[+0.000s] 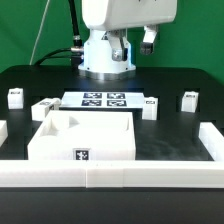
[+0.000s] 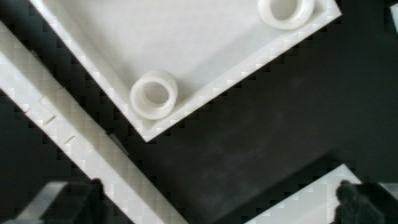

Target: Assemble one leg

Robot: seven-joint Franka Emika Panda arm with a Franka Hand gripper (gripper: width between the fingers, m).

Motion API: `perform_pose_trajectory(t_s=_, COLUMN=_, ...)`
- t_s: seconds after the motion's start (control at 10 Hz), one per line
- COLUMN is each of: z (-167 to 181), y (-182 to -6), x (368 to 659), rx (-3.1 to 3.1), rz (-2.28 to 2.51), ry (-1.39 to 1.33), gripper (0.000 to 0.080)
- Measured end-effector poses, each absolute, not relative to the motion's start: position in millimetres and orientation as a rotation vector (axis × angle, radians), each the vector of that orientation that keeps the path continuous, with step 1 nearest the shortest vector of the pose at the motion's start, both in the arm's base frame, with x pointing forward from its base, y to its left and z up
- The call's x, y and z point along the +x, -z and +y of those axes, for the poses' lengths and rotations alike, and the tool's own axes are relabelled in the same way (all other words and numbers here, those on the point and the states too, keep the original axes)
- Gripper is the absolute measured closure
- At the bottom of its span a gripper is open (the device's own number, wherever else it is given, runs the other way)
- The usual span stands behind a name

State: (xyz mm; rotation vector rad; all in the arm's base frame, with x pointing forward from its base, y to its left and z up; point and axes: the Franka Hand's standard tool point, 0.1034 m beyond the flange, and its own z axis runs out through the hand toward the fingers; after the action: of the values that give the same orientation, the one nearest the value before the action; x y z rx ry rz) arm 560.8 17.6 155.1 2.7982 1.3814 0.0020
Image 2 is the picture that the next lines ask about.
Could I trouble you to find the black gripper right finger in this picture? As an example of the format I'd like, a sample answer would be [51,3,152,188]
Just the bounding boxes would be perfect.
[335,180,398,224]

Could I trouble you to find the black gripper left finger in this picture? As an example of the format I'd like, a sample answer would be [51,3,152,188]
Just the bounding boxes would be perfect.
[12,178,113,224]

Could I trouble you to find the white square tabletop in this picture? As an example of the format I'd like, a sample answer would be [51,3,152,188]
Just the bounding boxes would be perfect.
[29,0,342,140]

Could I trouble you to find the white U-shaped obstacle fence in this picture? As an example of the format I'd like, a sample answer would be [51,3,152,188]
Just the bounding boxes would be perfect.
[0,22,189,224]

